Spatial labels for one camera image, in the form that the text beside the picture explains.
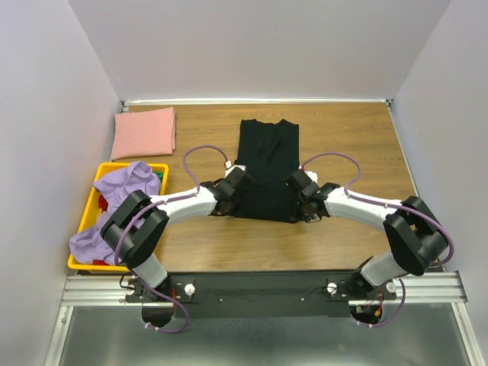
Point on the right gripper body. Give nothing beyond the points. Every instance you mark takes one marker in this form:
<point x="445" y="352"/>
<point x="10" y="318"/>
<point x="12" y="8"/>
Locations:
<point x="303" y="211"/>

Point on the lavender t-shirt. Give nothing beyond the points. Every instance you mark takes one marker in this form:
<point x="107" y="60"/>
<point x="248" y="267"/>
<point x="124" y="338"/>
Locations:
<point x="87" y="245"/>

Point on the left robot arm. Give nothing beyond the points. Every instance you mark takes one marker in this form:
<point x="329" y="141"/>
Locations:
<point x="136" y="226"/>

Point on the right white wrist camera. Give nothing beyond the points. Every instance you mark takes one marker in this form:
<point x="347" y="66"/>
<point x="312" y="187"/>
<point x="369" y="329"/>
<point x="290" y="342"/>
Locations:
<point x="312" y="175"/>

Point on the pink folded t-shirt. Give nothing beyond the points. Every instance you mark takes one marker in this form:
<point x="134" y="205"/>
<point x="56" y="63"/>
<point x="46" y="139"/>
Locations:
<point x="146" y="133"/>

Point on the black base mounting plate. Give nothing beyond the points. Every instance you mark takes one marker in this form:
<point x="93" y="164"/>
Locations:
<point x="254" y="294"/>

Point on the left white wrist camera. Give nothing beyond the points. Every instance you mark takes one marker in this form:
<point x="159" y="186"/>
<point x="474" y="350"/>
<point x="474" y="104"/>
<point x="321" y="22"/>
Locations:
<point x="231" y="166"/>

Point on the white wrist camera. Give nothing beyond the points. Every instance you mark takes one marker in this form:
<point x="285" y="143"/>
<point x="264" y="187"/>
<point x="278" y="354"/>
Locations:
<point x="231" y="166"/>
<point x="312" y="175"/>

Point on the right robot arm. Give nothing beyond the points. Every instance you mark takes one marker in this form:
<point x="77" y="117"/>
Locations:
<point x="415" y="237"/>

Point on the black t-shirt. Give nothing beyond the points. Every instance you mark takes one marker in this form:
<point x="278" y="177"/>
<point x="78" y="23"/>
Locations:
<point x="270" y="153"/>

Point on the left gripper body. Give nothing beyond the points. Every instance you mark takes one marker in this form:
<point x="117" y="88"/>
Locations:
<point x="233" y="208"/>

